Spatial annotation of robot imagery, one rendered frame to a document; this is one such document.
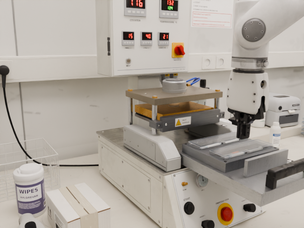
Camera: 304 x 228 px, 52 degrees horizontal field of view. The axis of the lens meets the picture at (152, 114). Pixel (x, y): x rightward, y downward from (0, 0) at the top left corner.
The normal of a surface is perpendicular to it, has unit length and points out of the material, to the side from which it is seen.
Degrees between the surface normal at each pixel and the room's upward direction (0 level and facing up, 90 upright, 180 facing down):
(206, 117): 90
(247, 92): 91
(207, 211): 65
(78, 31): 90
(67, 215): 2
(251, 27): 84
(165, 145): 41
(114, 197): 0
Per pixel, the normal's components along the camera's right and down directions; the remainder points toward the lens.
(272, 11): -0.25, 0.10
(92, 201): -0.02, -0.97
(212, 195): 0.49, -0.23
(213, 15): 0.52, 0.20
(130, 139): -0.84, 0.11
